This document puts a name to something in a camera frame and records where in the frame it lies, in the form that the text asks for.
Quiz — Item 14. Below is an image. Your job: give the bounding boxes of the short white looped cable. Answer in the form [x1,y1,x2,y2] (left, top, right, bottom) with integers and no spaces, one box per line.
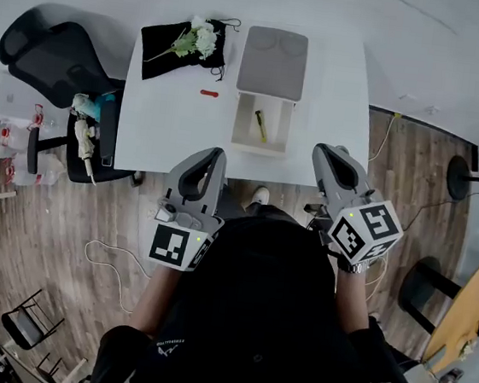
[78,238,157,317]

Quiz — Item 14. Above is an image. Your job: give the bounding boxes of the white wrapped bundle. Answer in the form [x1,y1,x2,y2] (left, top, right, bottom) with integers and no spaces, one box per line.
[70,92,103,122]

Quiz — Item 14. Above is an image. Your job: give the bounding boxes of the silver wristwatch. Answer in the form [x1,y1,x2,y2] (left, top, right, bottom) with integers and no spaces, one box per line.
[336,259,370,276]

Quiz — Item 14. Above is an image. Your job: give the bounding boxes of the small clear plastic bag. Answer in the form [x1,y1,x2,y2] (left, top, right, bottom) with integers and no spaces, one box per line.
[0,124,31,163]

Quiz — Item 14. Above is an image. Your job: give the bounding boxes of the black folding chair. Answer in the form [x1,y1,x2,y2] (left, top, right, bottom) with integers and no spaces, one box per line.
[0,283,69,355]

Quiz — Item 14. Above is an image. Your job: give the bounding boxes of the thin black cable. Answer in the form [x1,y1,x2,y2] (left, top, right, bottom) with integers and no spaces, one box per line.
[401,179,479,243]

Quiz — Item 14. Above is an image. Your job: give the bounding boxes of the teal object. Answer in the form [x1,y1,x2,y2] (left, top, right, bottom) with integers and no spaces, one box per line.
[91,91,116,124]

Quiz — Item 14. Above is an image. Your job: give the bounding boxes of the black drawstring cloth bag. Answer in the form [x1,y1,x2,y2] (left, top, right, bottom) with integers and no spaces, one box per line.
[135,7,242,91]

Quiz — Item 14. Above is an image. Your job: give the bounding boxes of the black mesh office chair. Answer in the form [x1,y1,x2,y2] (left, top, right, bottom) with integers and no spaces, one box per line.
[0,4,161,191]

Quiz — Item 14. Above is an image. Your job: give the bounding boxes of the person's black shirt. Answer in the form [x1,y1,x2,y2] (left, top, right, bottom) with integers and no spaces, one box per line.
[88,199,440,383]

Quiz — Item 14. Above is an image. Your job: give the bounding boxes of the beige folded umbrella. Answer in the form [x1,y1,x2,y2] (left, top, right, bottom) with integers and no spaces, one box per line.
[67,118,105,186]

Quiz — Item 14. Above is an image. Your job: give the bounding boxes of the person's dark trousers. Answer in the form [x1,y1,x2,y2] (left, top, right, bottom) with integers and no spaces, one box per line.
[218,179,305,229]

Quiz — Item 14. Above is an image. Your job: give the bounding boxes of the long white cable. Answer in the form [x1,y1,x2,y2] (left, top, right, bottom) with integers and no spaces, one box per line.
[353,111,406,307]

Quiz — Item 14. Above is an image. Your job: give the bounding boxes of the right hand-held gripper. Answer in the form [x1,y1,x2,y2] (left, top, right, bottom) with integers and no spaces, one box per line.
[300,141,413,270]

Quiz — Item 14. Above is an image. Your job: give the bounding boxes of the person's right forearm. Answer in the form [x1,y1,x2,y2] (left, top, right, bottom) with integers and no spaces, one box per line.
[329,264,380,338]

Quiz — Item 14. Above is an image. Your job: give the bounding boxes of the white cardboard boxes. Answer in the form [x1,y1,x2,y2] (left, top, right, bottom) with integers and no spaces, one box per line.
[0,73,75,131]

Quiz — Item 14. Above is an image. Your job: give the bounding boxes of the round yellow wooden table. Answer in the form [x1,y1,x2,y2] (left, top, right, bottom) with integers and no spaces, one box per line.
[419,250,479,380]

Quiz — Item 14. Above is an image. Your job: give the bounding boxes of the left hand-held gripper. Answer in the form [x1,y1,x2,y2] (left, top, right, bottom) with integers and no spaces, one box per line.
[147,141,233,276]

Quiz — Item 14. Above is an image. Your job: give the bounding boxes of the person's left forearm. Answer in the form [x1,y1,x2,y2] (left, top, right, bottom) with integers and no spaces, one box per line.
[127,259,184,338]

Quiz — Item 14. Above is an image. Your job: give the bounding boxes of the black round stool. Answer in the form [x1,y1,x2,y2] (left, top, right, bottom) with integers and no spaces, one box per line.
[394,252,467,339]

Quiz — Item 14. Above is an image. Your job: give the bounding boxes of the white artificial flower stem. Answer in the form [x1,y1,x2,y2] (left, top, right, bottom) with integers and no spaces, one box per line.
[143,9,221,71]

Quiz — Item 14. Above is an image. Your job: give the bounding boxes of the person's right white shoe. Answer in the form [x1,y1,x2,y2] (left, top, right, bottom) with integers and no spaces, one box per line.
[250,185,272,207]

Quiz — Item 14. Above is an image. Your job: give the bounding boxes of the large clear plastic bag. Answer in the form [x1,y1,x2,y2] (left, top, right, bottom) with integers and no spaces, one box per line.
[10,150,68,191]

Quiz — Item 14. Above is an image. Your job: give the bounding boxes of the white drawer box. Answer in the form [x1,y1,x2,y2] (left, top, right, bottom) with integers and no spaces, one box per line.
[228,24,311,160]

